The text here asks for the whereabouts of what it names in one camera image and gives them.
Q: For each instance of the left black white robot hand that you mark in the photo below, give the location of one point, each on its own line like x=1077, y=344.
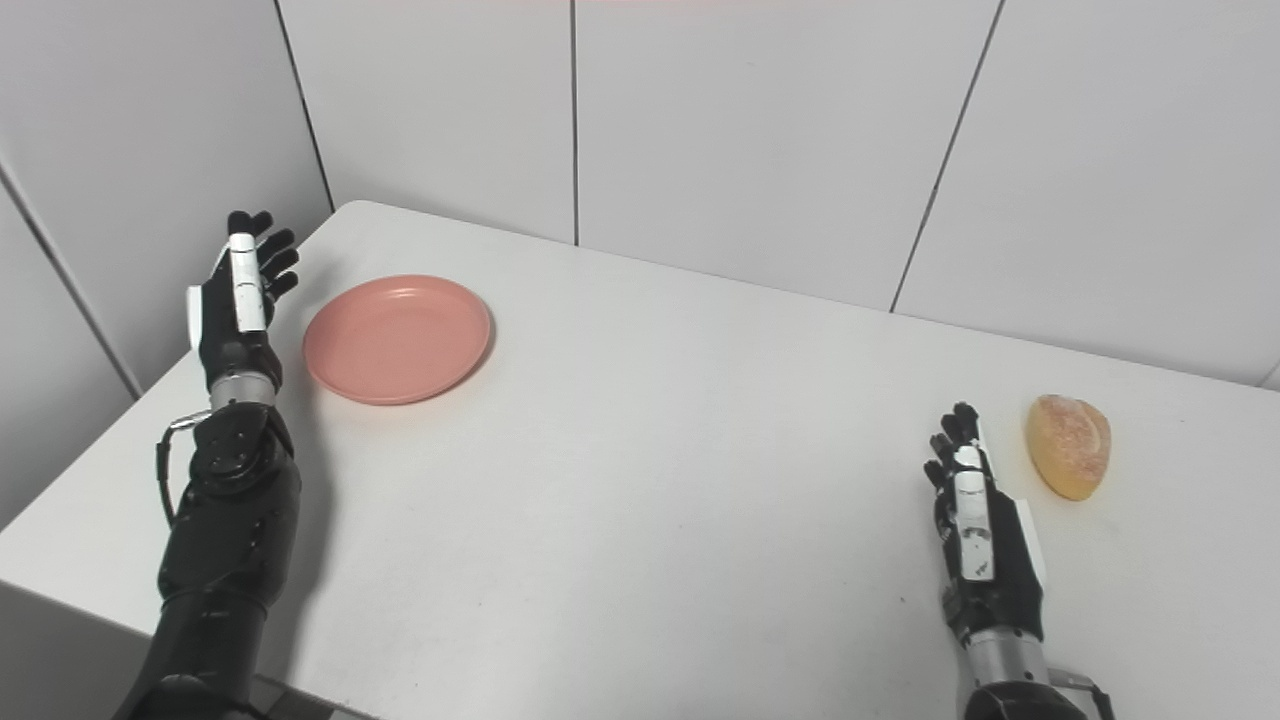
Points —
x=238, y=310

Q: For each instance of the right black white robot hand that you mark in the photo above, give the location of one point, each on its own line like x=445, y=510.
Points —
x=985, y=545

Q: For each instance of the golden bread roll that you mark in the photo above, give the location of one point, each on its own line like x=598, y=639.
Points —
x=1068, y=444

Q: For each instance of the pink round plate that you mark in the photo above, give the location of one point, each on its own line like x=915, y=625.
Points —
x=397, y=338

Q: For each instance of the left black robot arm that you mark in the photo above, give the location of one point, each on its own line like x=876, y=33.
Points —
x=220, y=560

